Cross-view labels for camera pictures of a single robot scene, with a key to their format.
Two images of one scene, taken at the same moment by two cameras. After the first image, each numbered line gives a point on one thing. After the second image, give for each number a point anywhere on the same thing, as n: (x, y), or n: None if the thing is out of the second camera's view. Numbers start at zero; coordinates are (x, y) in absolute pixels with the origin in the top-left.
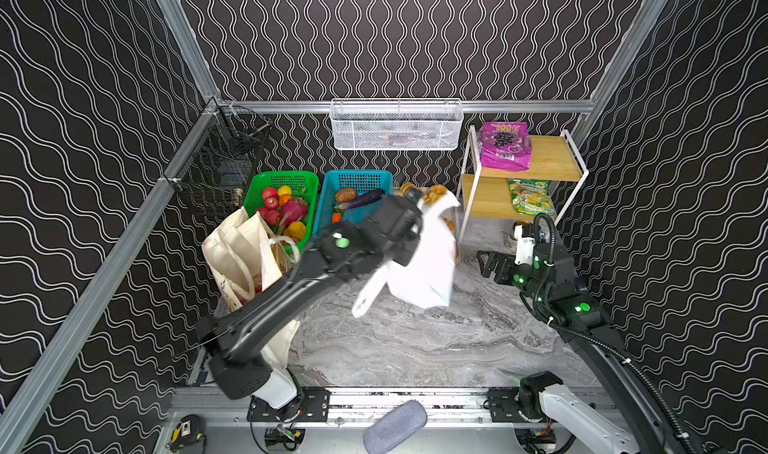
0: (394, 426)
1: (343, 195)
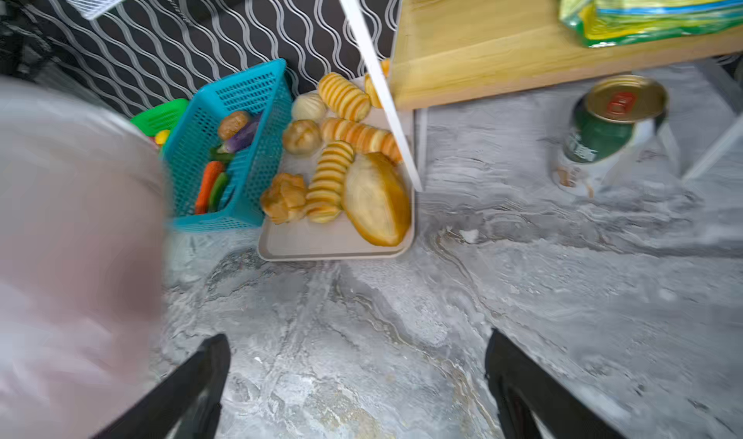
0: None
1: (232, 124)
